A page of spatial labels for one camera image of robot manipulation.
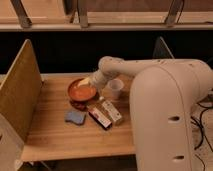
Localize clear plastic cup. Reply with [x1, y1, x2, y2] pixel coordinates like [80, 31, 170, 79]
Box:
[107, 79, 124, 100]

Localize blue sponge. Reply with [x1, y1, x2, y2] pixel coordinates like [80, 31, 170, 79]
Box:
[65, 111, 86, 125]

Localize wooden shelf with brackets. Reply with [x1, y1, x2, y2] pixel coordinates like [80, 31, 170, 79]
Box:
[0, 0, 213, 32]

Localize wooden side panel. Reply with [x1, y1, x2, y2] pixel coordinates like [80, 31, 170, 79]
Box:
[0, 39, 42, 142]

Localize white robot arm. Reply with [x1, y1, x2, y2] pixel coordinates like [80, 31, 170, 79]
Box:
[88, 56, 213, 171]

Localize black cables on floor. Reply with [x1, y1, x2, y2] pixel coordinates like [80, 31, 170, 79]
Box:
[190, 101, 213, 168]

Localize dark red snack bag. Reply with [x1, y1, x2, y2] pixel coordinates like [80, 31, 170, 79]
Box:
[70, 100, 87, 111]

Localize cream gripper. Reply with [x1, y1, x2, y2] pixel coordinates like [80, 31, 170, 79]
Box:
[78, 70, 106, 89]

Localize red white snack box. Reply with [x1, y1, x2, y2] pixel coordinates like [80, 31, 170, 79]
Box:
[88, 107, 112, 130]

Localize orange ceramic bowl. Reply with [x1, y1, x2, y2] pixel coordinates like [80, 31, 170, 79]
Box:
[68, 79, 97, 102]

